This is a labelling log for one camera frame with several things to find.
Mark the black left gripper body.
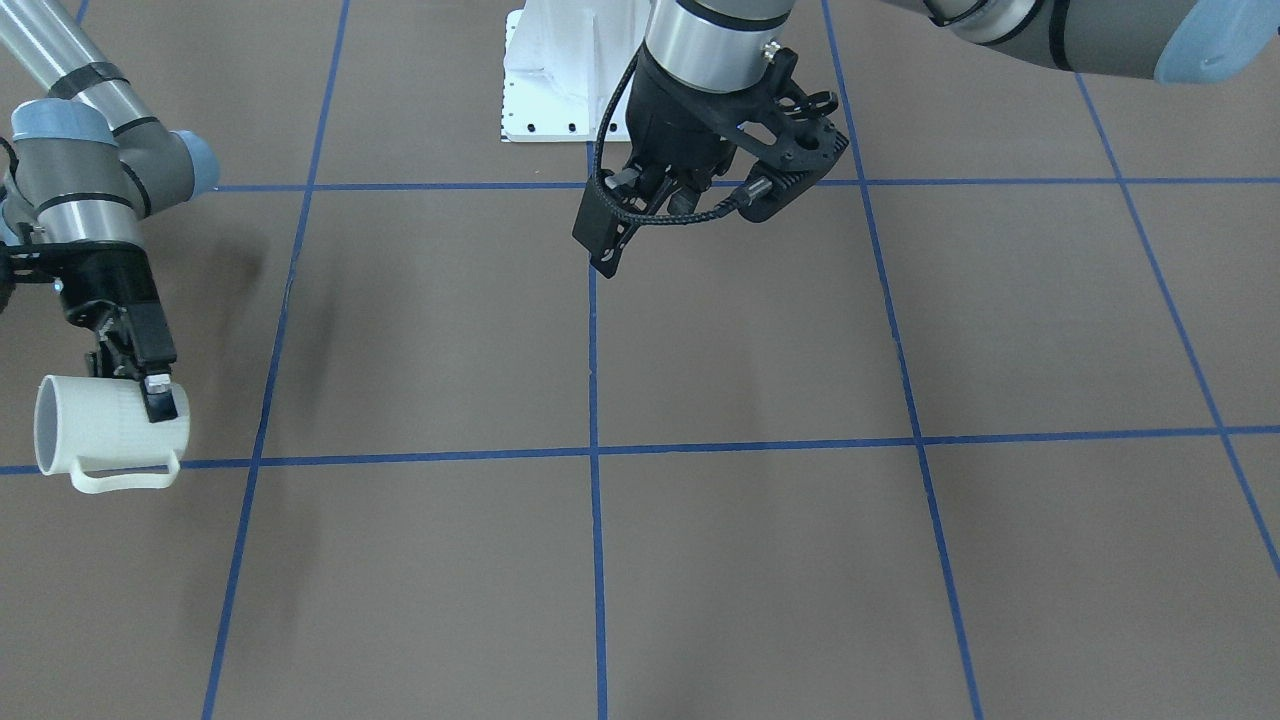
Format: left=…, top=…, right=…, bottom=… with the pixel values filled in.
left=626, top=45, right=736, bottom=184

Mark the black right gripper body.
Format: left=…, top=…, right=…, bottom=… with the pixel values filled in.
left=55, top=242, right=166, bottom=346

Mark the white ribbed mug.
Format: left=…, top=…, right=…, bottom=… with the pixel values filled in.
left=33, top=375, right=189, bottom=495

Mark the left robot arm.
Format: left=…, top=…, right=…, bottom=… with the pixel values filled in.
left=572, top=1, right=1277, bottom=278

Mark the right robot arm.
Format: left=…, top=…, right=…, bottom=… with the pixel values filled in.
left=3, top=1, right=220, bottom=423

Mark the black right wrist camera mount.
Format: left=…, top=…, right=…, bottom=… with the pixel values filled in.
left=1, top=243, right=70, bottom=313

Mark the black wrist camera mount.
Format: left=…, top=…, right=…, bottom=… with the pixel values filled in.
left=710, top=47, right=850, bottom=223
left=1, top=243, right=70, bottom=313

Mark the black braided camera cable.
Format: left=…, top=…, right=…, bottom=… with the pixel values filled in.
left=594, top=55, right=773, bottom=227

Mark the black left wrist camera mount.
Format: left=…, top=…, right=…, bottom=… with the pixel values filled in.
left=710, top=47, right=850, bottom=223

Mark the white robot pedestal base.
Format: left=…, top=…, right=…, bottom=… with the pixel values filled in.
left=500, top=1, right=652, bottom=143

